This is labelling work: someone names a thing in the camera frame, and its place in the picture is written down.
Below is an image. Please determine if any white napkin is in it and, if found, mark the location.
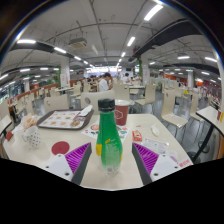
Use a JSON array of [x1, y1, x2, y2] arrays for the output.
[[78, 104, 94, 118]]

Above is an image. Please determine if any small red sauce packet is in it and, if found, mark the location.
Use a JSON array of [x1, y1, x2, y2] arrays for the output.
[[131, 129, 143, 142]]

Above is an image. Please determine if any red paper cup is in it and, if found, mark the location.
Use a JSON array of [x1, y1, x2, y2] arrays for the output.
[[114, 99, 131, 127]]

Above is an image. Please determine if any beige chair with oval hole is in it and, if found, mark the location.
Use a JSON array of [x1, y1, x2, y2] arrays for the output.
[[43, 94, 70, 114], [80, 89, 116, 114]]

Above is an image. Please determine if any flat round red coaster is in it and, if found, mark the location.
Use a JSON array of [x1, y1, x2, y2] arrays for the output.
[[50, 140, 71, 156]]

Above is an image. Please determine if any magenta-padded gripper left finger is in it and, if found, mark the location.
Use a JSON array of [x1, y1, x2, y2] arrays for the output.
[[41, 142, 93, 186]]

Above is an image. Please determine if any group of ceiling lights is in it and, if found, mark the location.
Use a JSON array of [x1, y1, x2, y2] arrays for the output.
[[0, 3, 219, 84]]

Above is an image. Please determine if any group of beige chairs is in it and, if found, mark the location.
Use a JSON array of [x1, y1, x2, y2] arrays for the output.
[[23, 78, 214, 116]]

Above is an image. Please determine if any person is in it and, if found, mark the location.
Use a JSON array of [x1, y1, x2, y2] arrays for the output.
[[121, 72, 131, 84], [98, 72, 114, 93]]

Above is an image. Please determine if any paper bag of fries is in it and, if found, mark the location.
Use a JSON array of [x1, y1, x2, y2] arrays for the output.
[[20, 113, 38, 131]]

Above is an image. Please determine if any green plastic drink bottle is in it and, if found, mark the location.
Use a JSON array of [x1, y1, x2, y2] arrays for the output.
[[95, 98, 124, 177]]

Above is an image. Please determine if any colourful sticker sheet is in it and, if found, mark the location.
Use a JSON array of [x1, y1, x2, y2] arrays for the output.
[[80, 120, 130, 140]]

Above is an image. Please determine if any small red table sign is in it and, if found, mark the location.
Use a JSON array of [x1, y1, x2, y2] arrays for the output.
[[4, 130, 14, 142]]

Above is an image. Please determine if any white notice with red text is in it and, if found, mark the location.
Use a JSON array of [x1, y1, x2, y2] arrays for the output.
[[178, 158, 194, 169]]

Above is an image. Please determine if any ceiling air conditioner unit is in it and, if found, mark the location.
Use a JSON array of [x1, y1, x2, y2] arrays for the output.
[[68, 37, 88, 50]]

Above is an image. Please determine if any white table with black pedestal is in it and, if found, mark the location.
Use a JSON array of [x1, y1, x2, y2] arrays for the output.
[[188, 105, 224, 164]]

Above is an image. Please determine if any beige chair with metal legs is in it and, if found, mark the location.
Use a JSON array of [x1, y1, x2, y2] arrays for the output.
[[160, 89, 189, 134]]

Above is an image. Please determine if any white crumpled tissue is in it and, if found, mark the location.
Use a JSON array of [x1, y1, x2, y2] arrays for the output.
[[149, 124, 161, 137]]

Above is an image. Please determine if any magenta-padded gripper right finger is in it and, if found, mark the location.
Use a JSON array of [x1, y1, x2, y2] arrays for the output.
[[131, 142, 183, 186]]

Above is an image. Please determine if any white mug with dark dots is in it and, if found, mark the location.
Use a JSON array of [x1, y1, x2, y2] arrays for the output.
[[21, 125, 43, 149]]

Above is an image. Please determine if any clear bag with leaflet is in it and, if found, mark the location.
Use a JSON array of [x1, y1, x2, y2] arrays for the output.
[[141, 137, 181, 164]]

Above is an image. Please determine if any brown food tray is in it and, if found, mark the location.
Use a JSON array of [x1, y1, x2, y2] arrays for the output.
[[35, 109, 95, 131]]

